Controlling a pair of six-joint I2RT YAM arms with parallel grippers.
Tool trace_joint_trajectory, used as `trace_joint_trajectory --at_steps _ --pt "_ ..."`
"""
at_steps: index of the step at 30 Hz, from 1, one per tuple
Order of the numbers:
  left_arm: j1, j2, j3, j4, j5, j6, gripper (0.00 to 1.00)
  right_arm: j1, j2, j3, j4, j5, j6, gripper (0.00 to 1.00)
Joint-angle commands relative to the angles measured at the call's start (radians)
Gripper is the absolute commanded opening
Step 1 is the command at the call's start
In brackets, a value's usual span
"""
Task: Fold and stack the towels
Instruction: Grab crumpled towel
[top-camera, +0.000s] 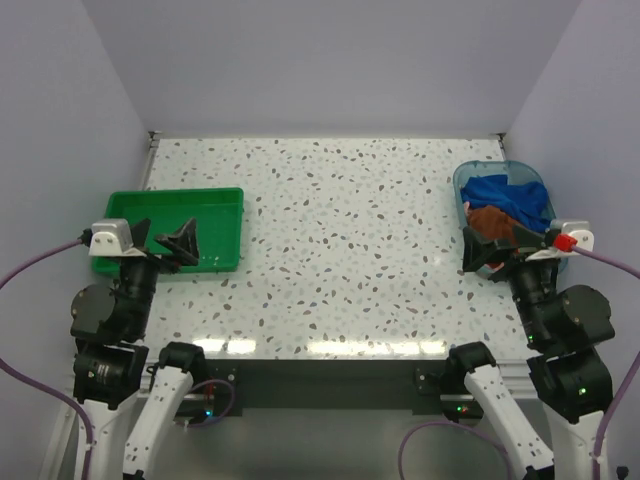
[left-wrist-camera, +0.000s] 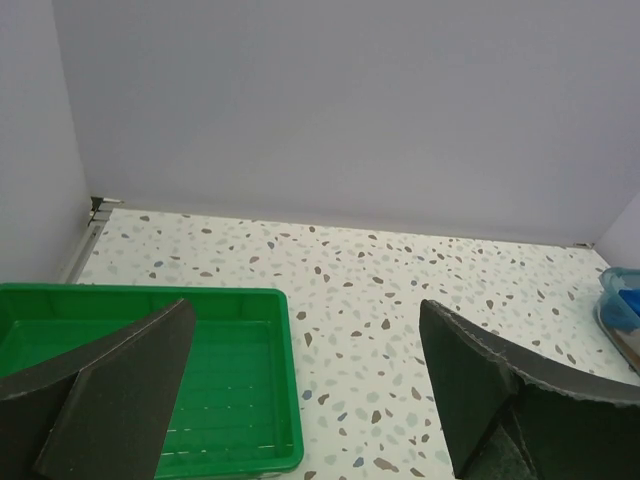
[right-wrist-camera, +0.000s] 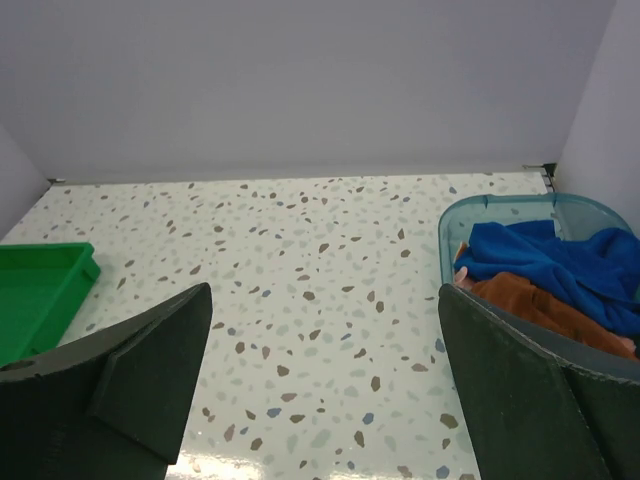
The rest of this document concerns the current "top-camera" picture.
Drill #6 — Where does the green plastic tray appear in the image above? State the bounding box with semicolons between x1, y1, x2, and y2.
105;187;244;274

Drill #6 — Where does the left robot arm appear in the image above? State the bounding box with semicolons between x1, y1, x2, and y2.
70;218;208;479

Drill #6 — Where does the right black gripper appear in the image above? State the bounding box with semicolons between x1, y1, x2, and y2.
462;222;564;344

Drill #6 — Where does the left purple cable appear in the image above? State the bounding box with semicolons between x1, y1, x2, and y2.
0;228;96;480

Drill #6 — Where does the blue towel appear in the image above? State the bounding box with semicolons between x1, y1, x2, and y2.
461;174;551;232

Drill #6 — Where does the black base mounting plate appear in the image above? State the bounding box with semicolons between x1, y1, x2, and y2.
149;357;506;417

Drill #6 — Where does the brown towel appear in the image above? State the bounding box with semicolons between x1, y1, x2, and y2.
466;205;518;245

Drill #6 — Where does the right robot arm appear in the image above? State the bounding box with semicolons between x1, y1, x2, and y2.
439;220;615;479

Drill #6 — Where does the blue plastic bin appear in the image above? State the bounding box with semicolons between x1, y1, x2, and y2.
453;160;560;279

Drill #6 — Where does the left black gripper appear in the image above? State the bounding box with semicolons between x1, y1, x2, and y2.
114;215;197;336

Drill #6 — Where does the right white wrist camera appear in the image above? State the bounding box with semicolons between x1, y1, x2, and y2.
543;219;595;259

